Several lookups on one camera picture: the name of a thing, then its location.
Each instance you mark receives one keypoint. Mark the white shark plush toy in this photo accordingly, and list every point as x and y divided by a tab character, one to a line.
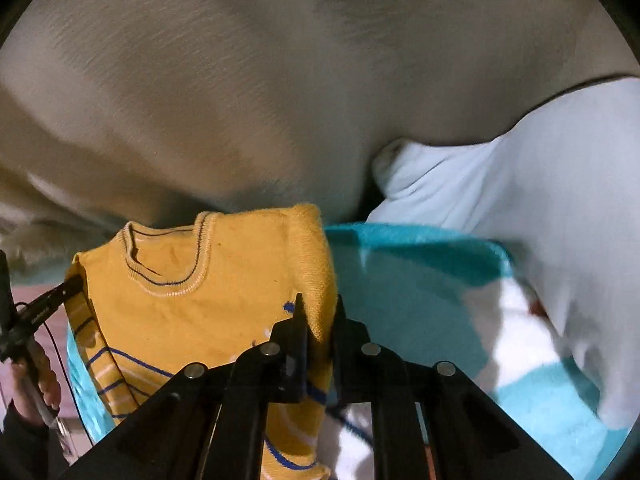
550	210

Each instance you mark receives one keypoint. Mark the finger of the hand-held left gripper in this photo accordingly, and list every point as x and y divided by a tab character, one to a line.
55	297

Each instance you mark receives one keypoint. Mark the teal cartoon printed blanket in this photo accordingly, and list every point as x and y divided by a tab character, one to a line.
400	285

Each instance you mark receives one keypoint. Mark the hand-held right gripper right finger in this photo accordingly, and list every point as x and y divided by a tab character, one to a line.
350	355

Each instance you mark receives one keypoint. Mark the person's left hand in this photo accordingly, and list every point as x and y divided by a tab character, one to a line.
37	385

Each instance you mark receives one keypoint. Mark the yellow striped sweater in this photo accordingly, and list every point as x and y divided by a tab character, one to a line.
225	285

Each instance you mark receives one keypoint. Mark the beige curtain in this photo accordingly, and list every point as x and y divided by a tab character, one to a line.
250	85

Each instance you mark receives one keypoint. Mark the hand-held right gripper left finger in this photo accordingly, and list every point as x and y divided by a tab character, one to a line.
290	355

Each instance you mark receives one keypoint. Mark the person's left forearm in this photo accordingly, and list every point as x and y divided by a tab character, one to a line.
22	450

